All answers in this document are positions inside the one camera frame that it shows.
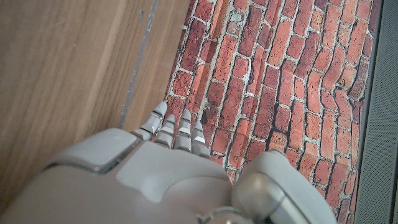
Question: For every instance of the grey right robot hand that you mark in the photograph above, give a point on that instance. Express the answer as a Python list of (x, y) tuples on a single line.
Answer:
[(161, 186)]

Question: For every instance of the grey tape line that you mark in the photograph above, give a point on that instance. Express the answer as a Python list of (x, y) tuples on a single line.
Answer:
[(137, 62)]

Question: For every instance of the red brick printed backdrop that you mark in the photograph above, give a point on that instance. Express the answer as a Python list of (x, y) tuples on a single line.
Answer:
[(267, 77)]

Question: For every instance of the grey perforated wall panel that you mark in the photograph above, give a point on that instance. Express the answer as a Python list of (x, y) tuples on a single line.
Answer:
[(381, 140)]

